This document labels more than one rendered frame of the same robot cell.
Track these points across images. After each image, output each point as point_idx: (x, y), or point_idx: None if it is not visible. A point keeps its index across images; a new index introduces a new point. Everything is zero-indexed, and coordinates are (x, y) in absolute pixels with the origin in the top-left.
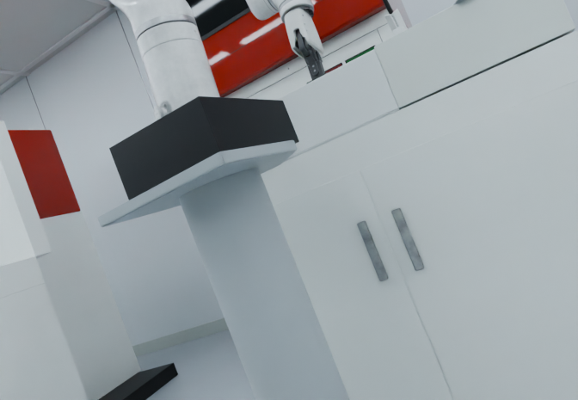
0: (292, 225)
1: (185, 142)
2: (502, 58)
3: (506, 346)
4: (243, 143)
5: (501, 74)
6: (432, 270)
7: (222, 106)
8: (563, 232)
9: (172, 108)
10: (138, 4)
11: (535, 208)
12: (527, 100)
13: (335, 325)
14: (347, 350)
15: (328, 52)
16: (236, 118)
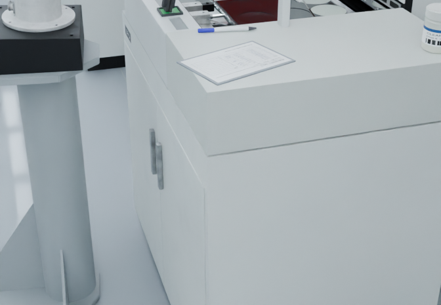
0: (141, 90)
1: None
2: (190, 125)
3: (174, 268)
4: (13, 69)
5: (189, 134)
6: (165, 195)
7: (2, 45)
8: (189, 251)
9: (14, 8)
10: None
11: (186, 224)
12: (192, 165)
13: (146, 167)
14: (147, 185)
15: None
16: (14, 53)
